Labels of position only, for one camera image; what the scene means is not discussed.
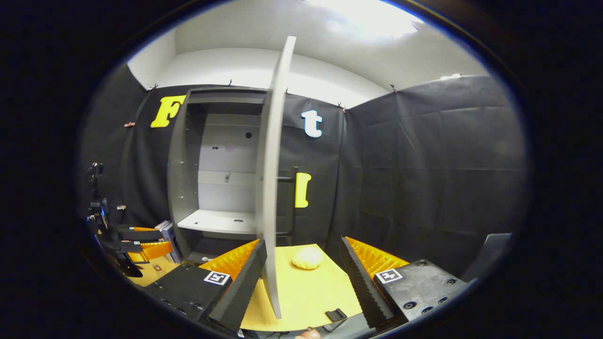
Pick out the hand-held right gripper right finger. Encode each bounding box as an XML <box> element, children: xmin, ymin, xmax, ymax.
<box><xmin>339</xmin><ymin>236</ymin><xmax>472</xmax><ymax>329</ymax></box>

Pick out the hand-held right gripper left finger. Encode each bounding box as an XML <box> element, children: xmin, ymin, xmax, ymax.
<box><xmin>141</xmin><ymin>239</ymin><xmax>268</xmax><ymax>334</ymax></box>

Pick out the gray cabinet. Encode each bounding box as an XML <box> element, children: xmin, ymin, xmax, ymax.
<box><xmin>167</xmin><ymin>86</ymin><xmax>283</xmax><ymax>264</ymax></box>

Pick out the black cabinet door handle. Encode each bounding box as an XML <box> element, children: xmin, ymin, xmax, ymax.
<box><xmin>277</xmin><ymin>166</ymin><xmax>300</xmax><ymax>236</ymax></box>

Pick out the white cabinet shelf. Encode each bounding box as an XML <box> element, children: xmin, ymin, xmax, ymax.
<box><xmin>178</xmin><ymin>210</ymin><xmax>259</xmax><ymax>234</ymax></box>

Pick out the lavender book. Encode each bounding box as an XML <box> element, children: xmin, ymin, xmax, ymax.
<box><xmin>163</xmin><ymin>224</ymin><xmax>183</xmax><ymax>263</ymax></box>

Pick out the pale yellow round bun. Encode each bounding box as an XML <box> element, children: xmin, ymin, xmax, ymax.
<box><xmin>291</xmin><ymin>246</ymin><xmax>324</xmax><ymax>270</ymax></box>

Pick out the black backdrop cloth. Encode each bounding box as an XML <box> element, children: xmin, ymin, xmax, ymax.
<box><xmin>78</xmin><ymin>64</ymin><xmax>528</xmax><ymax>283</ymax></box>

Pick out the gray rounded panel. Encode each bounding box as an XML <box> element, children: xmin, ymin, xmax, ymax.
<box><xmin>462</xmin><ymin>233</ymin><xmax>513</xmax><ymax>283</ymax></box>

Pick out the long ceiling light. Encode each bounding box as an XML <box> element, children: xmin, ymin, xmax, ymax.
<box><xmin>306</xmin><ymin>0</ymin><xmax>424</xmax><ymax>38</ymax></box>

